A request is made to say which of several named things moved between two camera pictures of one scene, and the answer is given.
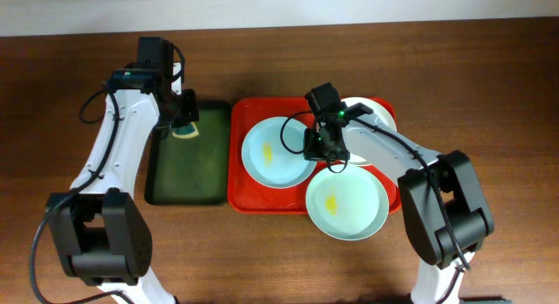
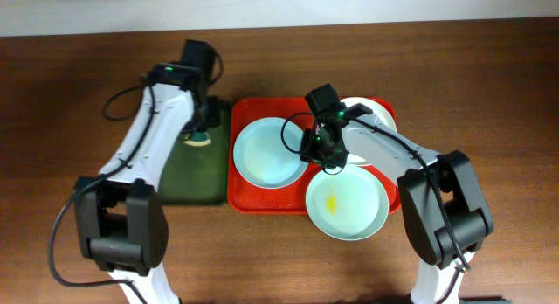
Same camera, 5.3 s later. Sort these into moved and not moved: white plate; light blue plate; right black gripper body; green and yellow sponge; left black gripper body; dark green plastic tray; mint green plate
Moved: left black gripper body; green and yellow sponge; light blue plate
Not moved: white plate; mint green plate; dark green plastic tray; right black gripper body
